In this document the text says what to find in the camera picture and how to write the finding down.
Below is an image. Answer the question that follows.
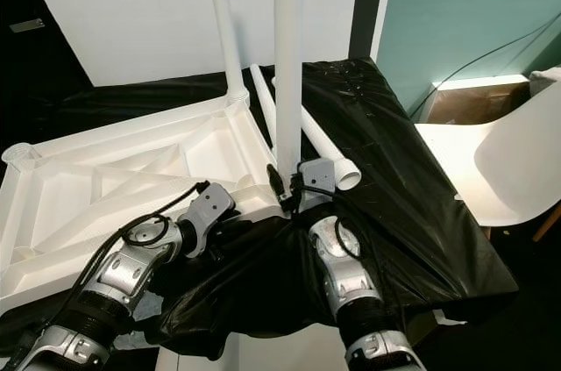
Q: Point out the white plastic table top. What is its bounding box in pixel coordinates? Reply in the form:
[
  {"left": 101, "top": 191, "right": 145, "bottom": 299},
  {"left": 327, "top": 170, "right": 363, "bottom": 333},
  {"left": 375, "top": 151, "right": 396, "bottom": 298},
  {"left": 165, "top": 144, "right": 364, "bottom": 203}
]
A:
[{"left": 0, "top": 93, "right": 286, "bottom": 315}]

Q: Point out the brown cardboard box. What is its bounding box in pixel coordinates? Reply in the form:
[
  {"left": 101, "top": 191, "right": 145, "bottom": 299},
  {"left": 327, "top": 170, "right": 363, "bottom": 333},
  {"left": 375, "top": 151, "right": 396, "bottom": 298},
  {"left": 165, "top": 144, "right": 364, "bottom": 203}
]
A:
[{"left": 416, "top": 75, "right": 531, "bottom": 125}]

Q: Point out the white plastic chair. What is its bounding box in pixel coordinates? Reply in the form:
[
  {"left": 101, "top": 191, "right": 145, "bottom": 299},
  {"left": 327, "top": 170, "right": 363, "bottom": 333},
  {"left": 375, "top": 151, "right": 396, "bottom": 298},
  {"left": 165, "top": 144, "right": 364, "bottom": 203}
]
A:
[{"left": 414, "top": 73, "right": 561, "bottom": 245}]

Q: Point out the small white bundle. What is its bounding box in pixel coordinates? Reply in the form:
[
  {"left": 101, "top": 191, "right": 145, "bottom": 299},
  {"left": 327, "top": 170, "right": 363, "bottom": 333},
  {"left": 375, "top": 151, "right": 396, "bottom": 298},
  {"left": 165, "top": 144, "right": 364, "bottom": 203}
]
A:
[{"left": 530, "top": 67, "right": 561, "bottom": 96}]

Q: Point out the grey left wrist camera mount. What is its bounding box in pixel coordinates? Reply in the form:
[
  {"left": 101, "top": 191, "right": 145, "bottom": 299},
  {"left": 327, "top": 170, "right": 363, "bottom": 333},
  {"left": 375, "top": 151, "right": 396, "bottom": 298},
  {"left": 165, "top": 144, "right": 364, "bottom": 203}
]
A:
[{"left": 184, "top": 182, "right": 236, "bottom": 256}]

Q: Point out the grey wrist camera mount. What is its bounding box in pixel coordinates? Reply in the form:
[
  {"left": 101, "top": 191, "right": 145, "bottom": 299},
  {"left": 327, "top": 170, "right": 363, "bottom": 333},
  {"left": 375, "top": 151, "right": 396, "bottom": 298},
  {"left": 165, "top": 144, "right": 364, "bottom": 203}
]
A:
[
  {"left": 296, "top": 159, "right": 338, "bottom": 212},
  {"left": 184, "top": 182, "right": 236, "bottom": 256}
]

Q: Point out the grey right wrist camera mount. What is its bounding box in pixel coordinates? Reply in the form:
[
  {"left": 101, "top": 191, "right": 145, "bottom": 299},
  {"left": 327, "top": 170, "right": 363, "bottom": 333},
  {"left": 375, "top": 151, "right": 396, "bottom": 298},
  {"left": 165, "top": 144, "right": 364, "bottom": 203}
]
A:
[{"left": 296, "top": 159, "right": 338, "bottom": 212}]

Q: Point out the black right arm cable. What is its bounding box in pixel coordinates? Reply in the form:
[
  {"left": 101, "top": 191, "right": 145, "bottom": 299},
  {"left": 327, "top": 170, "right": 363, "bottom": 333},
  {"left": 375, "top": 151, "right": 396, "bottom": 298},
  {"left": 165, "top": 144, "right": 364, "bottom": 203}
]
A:
[{"left": 294, "top": 182, "right": 371, "bottom": 260}]

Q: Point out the thin black wall cable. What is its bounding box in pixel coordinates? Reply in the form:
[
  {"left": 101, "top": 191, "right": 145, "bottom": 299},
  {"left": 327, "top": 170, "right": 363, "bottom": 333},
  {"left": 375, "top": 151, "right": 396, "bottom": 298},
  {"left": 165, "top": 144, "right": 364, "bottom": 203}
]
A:
[{"left": 408, "top": 11, "right": 561, "bottom": 118}]

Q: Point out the small grey wall plate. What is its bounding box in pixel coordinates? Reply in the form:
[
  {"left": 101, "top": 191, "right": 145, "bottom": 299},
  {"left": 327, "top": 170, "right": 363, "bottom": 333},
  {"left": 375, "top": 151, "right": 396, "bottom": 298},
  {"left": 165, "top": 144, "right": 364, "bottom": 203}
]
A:
[{"left": 9, "top": 18, "right": 46, "bottom": 33}]

